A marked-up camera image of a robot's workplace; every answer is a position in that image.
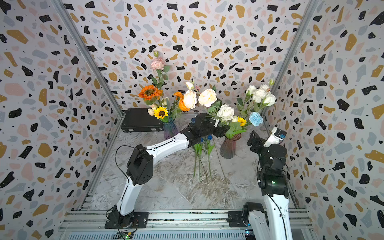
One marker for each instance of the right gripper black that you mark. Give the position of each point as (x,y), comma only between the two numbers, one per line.
(257,140)

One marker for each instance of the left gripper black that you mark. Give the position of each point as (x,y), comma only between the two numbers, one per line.
(220,131)

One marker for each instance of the small blue tulip flower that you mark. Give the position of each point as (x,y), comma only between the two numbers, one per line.
(209,146)

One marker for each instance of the brown ribbed glass vase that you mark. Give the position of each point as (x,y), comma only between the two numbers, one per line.
(228,148)

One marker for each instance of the light blue carnation bouquet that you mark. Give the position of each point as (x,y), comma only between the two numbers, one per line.
(256,119)

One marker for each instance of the purple ribbed glass vase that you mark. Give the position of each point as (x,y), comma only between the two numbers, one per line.
(170,128)

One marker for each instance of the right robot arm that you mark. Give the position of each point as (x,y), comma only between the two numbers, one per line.
(270,220)

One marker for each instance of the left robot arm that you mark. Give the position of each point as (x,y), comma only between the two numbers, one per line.
(140,166)

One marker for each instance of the yellow flower right bouquet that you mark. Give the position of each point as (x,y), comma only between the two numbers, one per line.
(242,121)

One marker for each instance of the peach carnation stem right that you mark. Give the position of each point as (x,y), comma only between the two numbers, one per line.
(207,98)

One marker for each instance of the white flower bouquet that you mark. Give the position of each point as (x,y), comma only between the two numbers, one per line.
(255,99)

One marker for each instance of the orange rose flower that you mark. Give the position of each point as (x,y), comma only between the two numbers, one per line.
(182,105)

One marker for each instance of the orange marigold flower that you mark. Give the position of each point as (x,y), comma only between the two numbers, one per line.
(178,95)

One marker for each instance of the yellow sunflower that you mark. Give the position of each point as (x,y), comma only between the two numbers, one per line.
(161,113)

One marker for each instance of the large orange gerbera flower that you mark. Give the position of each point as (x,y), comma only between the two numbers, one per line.
(150,92)

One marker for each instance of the black rectangular case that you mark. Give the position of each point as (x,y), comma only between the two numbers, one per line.
(139,120)

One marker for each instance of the pink carnation stem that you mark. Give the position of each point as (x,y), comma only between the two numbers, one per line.
(159,67)

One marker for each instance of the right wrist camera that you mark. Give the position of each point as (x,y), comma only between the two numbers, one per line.
(276,137)

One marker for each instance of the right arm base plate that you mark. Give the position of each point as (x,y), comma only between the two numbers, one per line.
(237,219)

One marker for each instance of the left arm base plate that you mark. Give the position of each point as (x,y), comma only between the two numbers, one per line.
(135,220)

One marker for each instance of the aluminium front rail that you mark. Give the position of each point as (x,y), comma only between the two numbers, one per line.
(174,225)

